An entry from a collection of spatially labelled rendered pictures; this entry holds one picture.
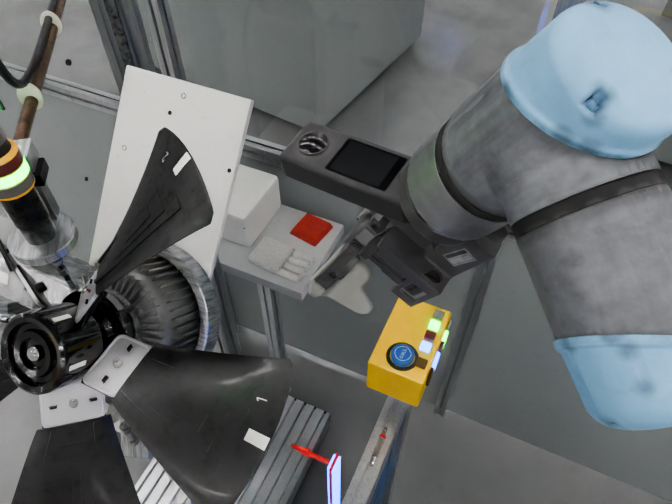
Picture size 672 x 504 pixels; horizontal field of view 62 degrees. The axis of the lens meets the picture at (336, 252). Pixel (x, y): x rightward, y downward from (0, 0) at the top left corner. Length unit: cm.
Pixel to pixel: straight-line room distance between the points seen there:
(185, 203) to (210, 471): 35
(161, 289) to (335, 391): 126
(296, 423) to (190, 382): 119
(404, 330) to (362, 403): 113
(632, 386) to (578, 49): 15
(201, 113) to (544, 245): 82
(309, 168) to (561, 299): 22
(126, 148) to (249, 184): 39
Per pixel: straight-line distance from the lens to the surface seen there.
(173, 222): 75
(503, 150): 29
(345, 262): 45
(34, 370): 92
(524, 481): 211
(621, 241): 28
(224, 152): 101
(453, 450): 209
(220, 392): 82
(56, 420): 98
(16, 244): 69
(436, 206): 35
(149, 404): 85
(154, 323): 96
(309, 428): 200
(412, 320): 102
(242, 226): 135
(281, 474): 197
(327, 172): 43
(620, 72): 28
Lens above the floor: 192
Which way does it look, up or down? 50 degrees down
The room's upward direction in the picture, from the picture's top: straight up
